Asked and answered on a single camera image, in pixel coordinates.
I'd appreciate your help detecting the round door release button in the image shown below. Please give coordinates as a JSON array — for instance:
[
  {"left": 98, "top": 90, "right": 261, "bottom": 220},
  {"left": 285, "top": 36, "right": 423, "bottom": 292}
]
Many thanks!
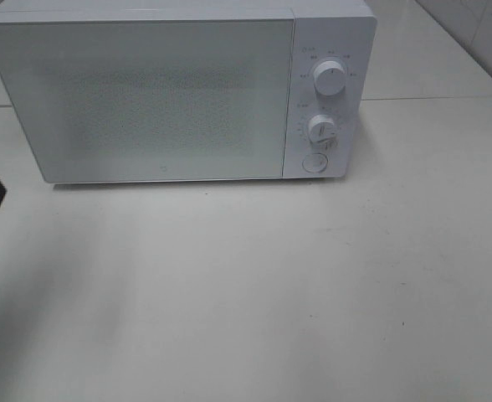
[{"left": 302, "top": 152, "right": 328, "bottom": 173}]

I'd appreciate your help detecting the white microwave oven body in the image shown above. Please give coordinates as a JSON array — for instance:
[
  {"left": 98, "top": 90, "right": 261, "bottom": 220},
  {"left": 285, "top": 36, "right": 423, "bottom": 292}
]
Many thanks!
[{"left": 0, "top": 1, "right": 377, "bottom": 182}]

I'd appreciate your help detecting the white microwave knob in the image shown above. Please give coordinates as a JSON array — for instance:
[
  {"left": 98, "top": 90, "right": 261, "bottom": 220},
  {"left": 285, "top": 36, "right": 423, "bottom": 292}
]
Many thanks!
[
  {"left": 307, "top": 114, "right": 337, "bottom": 143},
  {"left": 313, "top": 59, "right": 346, "bottom": 96}
]

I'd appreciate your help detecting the white microwave door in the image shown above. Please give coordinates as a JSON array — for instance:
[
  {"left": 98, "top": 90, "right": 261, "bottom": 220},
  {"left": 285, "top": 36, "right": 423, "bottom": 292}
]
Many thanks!
[{"left": 0, "top": 20, "right": 293, "bottom": 183}]

